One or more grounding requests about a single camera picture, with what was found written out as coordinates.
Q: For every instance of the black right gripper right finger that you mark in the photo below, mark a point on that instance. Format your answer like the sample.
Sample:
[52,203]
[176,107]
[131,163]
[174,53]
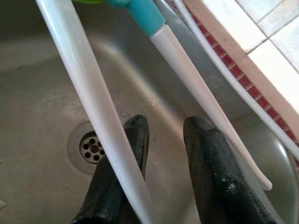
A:
[217,186]

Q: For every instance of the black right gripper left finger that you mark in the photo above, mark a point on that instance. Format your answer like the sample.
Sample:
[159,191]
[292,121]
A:
[102,198]

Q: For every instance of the round sink drain strainer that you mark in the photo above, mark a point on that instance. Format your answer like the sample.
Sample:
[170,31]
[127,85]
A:
[88,149]

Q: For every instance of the empty steel sink basin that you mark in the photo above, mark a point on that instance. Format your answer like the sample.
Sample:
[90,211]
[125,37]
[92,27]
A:
[46,93]

